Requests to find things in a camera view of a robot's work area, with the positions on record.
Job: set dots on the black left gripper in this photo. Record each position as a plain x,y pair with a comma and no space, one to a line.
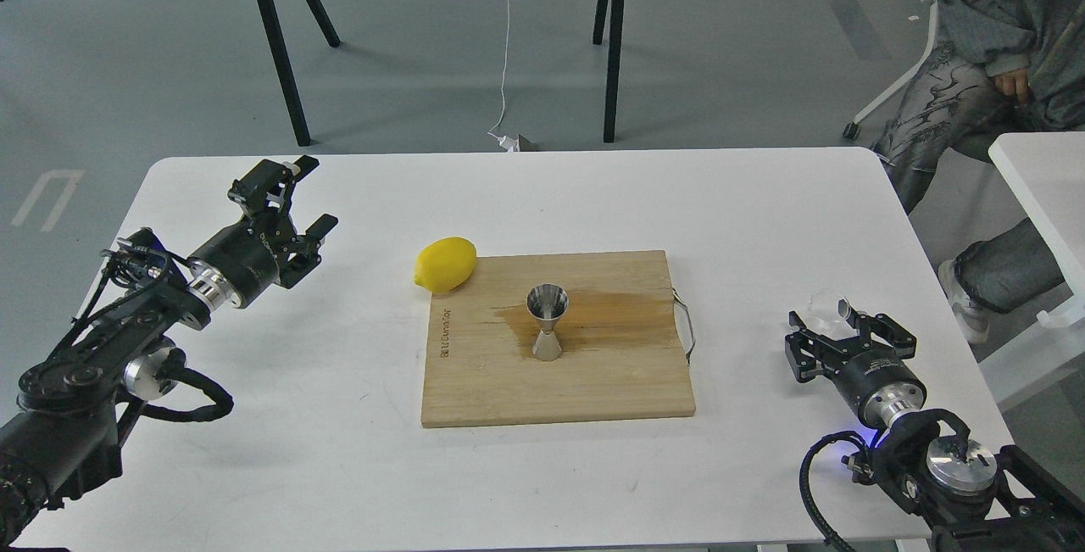
237,264

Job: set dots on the small clear glass cup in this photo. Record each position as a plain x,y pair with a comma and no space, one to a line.
828,313

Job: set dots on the steel double jigger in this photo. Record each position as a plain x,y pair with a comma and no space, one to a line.
547,303

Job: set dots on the seated person in grey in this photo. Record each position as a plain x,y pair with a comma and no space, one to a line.
1012,64

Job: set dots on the grey office chair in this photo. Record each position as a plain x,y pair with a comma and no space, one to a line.
851,129

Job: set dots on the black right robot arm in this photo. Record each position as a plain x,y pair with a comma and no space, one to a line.
925,460

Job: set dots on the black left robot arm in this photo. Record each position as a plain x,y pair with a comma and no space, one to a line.
117,364

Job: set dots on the yellow lemon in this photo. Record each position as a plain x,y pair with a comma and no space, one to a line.
445,264

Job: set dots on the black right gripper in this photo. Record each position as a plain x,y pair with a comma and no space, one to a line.
876,385

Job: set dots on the bamboo cutting board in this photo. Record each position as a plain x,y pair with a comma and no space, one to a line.
622,355

